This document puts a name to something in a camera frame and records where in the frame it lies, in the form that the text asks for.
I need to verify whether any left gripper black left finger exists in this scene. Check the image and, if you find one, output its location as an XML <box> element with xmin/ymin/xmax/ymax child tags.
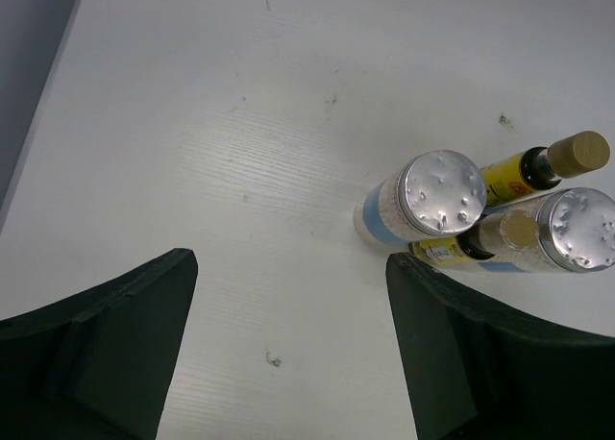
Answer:
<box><xmin>1</xmin><ymin>249</ymin><xmax>198</xmax><ymax>439</ymax></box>

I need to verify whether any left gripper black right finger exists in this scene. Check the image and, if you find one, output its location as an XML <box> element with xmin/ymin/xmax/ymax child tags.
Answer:
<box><xmin>385</xmin><ymin>254</ymin><xmax>614</xmax><ymax>439</ymax></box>

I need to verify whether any white granule jar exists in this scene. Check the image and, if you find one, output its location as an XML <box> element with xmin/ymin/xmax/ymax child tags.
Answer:
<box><xmin>480</xmin><ymin>187</ymin><xmax>614</xmax><ymax>274</ymax></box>
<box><xmin>354</xmin><ymin>150</ymin><xmax>487</xmax><ymax>247</ymax></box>

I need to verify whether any front yellow label bottle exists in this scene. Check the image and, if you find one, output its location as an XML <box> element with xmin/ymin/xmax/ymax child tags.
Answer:
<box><xmin>408</xmin><ymin>209</ymin><xmax>539</xmax><ymax>270</ymax></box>

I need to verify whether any yellow label bottle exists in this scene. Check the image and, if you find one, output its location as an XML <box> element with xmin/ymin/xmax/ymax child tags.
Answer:
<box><xmin>481</xmin><ymin>131</ymin><xmax>610</xmax><ymax>208</ymax></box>
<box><xmin>408</xmin><ymin>209</ymin><xmax>539</xmax><ymax>270</ymax></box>

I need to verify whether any rear yellow label bottle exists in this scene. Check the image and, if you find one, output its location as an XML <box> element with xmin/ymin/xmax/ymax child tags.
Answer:
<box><xmin>481</xmin><ymin>131</ymin><xmax>610</xmax><ymax>208</ymax></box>

